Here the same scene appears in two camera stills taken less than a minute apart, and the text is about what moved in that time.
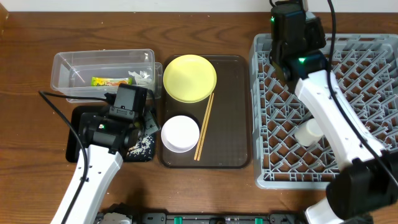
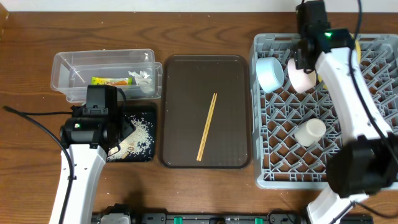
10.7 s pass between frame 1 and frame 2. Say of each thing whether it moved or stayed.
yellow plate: moved
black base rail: stayed
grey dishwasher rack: stayed
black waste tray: stayed
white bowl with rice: moved
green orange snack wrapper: stayed
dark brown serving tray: stayed
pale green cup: stayed
